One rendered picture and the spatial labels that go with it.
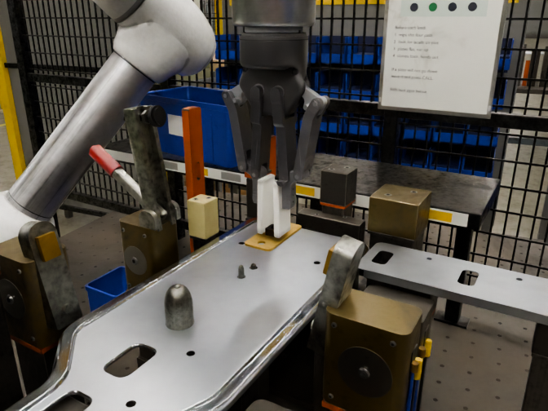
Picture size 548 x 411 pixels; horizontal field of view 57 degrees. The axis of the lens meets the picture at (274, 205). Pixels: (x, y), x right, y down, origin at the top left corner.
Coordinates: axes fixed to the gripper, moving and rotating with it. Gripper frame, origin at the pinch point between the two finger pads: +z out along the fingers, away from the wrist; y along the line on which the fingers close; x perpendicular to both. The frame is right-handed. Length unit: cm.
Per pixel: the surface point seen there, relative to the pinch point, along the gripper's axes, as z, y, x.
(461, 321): 41, -17, -52
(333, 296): 5.4, -11.5, 7.4
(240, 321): 11.3, -0.8, 8.9
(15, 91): 23, 271, -142
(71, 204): 93, 239, -145
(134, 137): -6.4, 20.9, 1.8
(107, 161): -1.7, 28.0, 0.7
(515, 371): 41, -29, -41
